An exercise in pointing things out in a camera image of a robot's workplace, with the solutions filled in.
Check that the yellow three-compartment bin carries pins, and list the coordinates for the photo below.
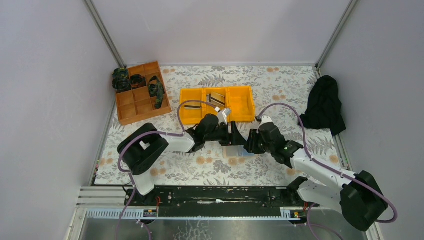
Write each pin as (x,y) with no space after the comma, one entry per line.
(203,101)

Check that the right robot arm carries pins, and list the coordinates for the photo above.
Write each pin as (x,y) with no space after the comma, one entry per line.
(356,196)

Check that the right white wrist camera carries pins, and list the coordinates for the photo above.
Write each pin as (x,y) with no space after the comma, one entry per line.
(263,119)

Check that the orange compartment tray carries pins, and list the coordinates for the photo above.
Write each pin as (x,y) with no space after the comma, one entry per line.
(137,104)

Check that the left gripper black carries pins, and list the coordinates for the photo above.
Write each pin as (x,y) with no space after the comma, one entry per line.
(230,133)

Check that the card in middle bin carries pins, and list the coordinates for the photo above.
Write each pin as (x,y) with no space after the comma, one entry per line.
(216,99)

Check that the camo belt in tray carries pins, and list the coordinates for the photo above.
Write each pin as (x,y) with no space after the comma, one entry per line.
(156,89)

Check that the card in left bin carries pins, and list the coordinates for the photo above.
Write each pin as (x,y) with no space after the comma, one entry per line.
(193,106)

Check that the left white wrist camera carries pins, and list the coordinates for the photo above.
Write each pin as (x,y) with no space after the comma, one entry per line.
(222,115)

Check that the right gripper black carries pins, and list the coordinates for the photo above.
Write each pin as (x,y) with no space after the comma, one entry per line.
(253,143)

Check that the black cloth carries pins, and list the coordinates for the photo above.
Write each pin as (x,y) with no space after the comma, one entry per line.
(324,108)

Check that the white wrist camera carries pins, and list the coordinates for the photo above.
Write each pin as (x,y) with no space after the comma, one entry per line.
(263,119)
(222,115)

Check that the aluminium frame rails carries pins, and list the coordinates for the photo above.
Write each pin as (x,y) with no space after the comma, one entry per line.
(101,214)

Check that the rolled belt in tray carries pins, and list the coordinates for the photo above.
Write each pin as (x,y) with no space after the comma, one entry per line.
(137,81)

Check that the card in bin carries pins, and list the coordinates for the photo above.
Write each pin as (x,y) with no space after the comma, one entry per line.
(193,106)
(216,99)

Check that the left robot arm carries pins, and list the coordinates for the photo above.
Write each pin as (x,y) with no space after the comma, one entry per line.
(145,146)

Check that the rolled camo belt outside tray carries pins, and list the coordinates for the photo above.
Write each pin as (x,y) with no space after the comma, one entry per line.
(120,80)

